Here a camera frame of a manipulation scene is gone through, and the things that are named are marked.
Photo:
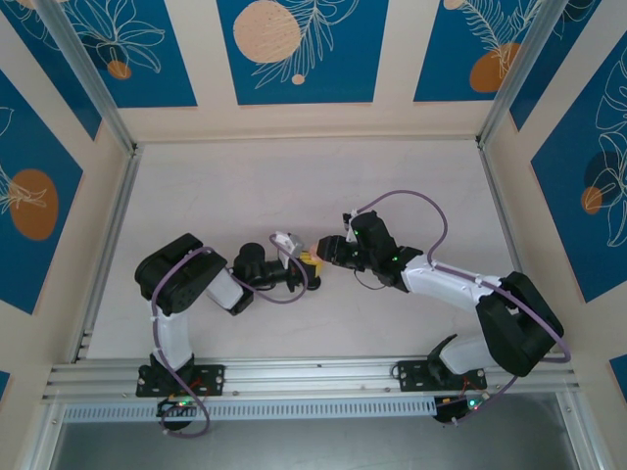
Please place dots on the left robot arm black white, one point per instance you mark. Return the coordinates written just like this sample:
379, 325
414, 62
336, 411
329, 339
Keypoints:
181, 279

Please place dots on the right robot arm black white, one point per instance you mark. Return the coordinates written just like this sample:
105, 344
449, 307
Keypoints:
441, 281

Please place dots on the grey metal sheet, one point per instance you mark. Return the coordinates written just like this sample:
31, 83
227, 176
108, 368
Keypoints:
313, 445

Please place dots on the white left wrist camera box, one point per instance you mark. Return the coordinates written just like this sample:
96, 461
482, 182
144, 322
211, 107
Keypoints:
289, 242

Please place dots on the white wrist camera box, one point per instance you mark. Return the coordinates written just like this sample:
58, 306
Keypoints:
289, 242
349, 230

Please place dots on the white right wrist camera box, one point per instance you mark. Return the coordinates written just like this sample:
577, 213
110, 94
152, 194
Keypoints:
349, 230

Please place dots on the long aluminium base rail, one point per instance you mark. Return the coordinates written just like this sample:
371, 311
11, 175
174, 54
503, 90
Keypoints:
313, 377

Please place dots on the aluminium side rail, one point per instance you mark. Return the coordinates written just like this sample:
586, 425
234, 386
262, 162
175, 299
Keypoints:
496, 171
110, 245

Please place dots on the aluminium frame post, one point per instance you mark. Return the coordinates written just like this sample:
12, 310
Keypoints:
94, 78
523, 73

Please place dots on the aluminium frame leg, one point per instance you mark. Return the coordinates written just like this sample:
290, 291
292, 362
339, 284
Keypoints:
41, 436
583, 431

